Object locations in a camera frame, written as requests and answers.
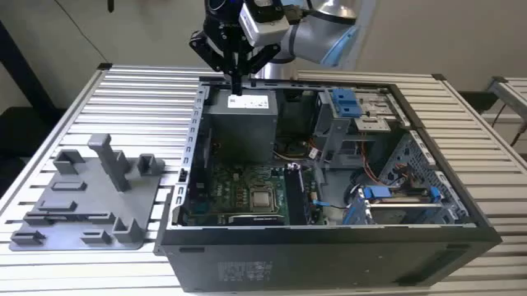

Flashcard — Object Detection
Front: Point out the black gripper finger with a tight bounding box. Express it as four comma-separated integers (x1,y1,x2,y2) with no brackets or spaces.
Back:
188,30,239,96
236,44,282,96

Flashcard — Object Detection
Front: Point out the black RAM slot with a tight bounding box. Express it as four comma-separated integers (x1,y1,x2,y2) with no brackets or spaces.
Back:
286,168,295,225
292,168,304,225

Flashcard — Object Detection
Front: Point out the blue plastic drive latch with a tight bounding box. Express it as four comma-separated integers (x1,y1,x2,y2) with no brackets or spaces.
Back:
330,88,363,118

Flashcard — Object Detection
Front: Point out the grey power supply box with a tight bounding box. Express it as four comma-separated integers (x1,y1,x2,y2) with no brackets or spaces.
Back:
200,89,280,164

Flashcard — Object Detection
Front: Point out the grey drive cage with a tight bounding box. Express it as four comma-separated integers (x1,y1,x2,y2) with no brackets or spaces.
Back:
314,87,411,169

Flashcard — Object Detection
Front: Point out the green motherboard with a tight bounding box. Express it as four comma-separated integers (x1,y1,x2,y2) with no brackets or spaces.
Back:
186,162,330,228

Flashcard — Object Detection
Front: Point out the silver CPU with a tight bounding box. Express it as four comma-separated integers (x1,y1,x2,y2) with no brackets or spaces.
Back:
252,192,275,208

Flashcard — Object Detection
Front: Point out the metal CPU socket cover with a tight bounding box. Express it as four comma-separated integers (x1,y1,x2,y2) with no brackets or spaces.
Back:
246,184,282,214

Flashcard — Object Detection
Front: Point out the blue disk carrier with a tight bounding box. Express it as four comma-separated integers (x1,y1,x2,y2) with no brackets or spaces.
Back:
346,186,444,226

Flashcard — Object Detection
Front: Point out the black shroud with white print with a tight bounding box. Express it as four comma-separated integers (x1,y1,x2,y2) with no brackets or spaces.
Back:
227,214,286,226

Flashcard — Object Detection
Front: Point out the grey parts rack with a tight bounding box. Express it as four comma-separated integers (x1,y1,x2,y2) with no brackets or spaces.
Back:
8,133,167,252

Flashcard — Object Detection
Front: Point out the aluminium side table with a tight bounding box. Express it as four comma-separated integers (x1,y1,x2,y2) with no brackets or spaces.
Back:
479,75,527,124

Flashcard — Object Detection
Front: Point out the black PC case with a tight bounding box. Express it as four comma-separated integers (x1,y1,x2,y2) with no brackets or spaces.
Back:
152,75,505,293

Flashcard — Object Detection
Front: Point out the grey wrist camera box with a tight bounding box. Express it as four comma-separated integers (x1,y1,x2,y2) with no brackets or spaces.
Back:
238,0,291,48

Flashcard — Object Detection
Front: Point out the black furniture frame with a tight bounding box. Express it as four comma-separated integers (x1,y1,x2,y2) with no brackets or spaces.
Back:
0,20,70,198

